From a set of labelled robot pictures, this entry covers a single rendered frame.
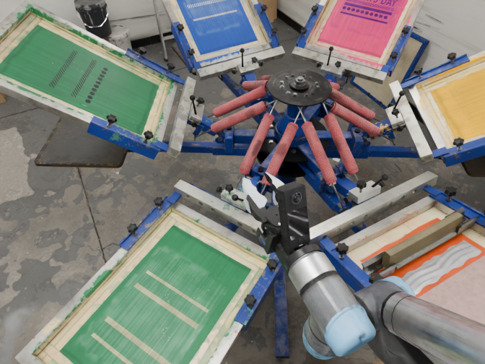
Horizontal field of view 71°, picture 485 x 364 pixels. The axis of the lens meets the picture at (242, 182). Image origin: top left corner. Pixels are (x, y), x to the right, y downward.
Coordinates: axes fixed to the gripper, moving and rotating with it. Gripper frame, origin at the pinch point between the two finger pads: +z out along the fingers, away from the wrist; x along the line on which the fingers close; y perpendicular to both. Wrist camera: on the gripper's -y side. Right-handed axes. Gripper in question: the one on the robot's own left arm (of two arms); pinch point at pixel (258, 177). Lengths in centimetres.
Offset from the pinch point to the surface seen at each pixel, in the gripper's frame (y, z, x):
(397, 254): 43, -12, 55
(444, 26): 43, 150, 262
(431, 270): 48, -20, 67
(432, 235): 41, -11, 72
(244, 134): 60, 81, 43
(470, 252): 45, -20, 85
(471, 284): 45, -29, 74
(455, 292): 46, -29, 67
